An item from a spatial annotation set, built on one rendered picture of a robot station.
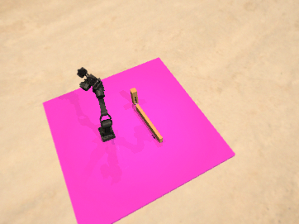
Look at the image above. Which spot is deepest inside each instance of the orange wooden bar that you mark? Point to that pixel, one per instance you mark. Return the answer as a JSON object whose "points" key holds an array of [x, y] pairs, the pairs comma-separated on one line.
{"points": [[149, 123]]}

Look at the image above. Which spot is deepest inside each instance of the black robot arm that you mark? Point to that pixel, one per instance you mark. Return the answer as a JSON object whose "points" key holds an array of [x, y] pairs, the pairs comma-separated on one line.
{"points": [[105, 124]]}

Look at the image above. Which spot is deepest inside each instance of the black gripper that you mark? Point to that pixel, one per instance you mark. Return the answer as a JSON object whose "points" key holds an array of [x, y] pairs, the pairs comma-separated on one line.
{"points": [[92, 80]]}

